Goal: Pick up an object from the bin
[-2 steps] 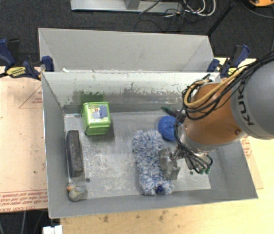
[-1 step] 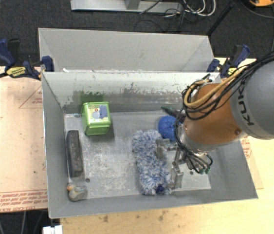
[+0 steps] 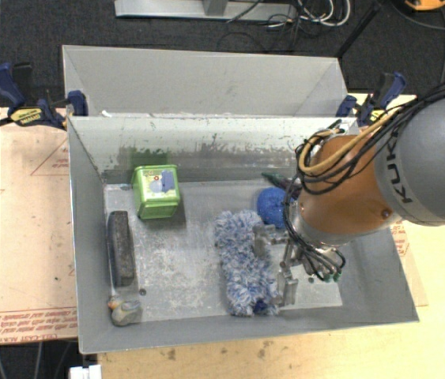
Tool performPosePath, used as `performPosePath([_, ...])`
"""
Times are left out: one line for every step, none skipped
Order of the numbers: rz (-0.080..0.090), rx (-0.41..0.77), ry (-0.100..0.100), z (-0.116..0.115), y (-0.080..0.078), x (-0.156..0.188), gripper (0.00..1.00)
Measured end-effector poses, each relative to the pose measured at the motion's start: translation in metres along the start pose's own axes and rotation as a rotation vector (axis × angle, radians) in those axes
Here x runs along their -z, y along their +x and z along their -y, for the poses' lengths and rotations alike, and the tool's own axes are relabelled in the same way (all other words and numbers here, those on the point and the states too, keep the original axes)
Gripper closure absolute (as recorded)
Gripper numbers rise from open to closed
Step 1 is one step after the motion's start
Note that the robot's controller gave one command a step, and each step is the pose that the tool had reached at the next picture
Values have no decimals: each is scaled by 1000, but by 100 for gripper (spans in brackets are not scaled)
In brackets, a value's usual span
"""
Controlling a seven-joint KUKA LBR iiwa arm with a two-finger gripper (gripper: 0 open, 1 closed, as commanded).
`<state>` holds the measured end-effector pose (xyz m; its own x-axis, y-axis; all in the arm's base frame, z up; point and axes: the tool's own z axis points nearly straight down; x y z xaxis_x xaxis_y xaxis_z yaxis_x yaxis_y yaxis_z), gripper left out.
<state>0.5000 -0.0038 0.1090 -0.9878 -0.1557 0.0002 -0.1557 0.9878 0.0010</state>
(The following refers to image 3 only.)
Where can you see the blue ball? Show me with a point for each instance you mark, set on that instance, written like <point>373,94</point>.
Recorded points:
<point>270,208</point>

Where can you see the green square tin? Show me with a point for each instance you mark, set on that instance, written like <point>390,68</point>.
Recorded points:
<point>157,196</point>

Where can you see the grey metal bin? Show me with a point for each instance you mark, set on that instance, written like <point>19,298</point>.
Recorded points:
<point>190,251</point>

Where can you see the grey and orange small toy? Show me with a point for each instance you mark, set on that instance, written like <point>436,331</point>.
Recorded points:
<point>125,311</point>

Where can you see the blue and white fluffy cloth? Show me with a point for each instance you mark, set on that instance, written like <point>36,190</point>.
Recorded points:
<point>242,267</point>

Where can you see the brown cardboard board, red print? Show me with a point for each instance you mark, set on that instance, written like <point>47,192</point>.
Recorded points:
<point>32,227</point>

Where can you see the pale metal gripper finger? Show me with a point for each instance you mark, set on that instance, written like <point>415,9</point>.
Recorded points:
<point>287,290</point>
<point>261,240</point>

